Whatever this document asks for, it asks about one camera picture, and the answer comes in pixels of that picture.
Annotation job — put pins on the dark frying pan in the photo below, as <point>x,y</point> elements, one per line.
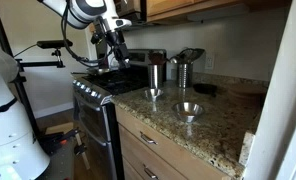
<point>98,71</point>

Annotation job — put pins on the brown wooden utensils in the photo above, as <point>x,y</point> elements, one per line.
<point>156,57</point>

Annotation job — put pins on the large steel bowl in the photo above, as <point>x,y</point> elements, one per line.
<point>178,108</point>

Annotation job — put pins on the black shallow dish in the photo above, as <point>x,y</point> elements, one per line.
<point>204,88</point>

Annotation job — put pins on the black bar clamp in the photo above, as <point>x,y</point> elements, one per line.
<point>83,150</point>

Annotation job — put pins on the black orange clamp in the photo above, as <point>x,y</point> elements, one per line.
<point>58,138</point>

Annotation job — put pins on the chickpeas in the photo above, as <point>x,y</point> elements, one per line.
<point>186,113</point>

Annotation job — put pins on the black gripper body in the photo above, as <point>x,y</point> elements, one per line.
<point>118,45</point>

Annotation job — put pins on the steel canister with brown utensils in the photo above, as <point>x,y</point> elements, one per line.
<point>155,76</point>

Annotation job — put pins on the wooden base cabinet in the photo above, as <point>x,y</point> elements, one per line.
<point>174,156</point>

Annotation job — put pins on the light wooden board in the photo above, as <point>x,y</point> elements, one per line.
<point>59,127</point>

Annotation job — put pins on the wooden upper cabinet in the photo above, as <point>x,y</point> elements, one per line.
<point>168,5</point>

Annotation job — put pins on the steel ladle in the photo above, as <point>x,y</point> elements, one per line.
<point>174,60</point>

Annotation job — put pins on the black bar camera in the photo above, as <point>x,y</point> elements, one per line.
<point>54,44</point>

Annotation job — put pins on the dark range hood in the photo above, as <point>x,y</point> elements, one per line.
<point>131,10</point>

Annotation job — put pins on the steel canister with metal utensils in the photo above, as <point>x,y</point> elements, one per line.
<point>185,76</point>

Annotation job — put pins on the white wall outlet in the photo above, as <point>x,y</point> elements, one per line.
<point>209,61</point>

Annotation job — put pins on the black camera stand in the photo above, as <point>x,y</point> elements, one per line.
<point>24,100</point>

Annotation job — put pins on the small steel bowl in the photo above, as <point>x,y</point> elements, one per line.
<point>153,94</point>

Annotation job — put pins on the stainless steel stove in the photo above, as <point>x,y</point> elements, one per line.
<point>91,120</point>

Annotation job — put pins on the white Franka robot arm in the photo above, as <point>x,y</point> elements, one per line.
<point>8,133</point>

